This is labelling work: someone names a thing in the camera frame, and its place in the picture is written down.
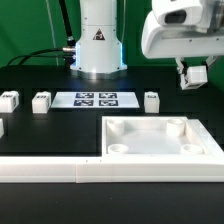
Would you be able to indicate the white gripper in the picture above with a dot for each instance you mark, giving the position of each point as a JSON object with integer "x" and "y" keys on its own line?
{"x": 179, "y": 41}

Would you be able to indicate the white square table top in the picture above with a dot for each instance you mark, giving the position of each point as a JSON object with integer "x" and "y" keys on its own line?
{"x": 134, "y": 136}

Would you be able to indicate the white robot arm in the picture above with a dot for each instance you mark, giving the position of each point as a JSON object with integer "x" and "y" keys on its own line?
{"x": 98, "y": 53}

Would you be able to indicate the white L-shaped obstacle fence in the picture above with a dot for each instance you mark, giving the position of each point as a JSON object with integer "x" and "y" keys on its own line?
{"x": 118, "y": 168}

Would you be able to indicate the white base marker plate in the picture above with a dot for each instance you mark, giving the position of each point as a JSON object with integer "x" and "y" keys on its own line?
{"x": 95, "y": 100}

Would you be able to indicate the white block left edge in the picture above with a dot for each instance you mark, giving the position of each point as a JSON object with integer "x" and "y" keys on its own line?
{"x": 1, "y": 128}

